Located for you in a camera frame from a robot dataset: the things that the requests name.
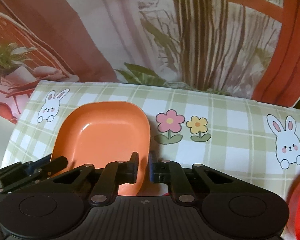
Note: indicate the green plaid bunny tablecloth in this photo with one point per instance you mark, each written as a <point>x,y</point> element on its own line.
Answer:
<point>215,130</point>

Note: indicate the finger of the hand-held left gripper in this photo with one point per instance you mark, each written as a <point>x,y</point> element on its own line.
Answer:
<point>12,177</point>
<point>55,164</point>

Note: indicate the printed wall cloth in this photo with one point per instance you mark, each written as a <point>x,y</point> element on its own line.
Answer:
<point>90,30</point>

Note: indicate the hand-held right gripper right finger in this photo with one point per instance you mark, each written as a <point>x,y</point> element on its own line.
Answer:
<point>151,167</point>

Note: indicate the orange plate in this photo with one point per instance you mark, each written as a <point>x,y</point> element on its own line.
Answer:
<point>102,135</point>

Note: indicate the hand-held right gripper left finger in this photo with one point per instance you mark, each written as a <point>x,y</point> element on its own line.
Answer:
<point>134,167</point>

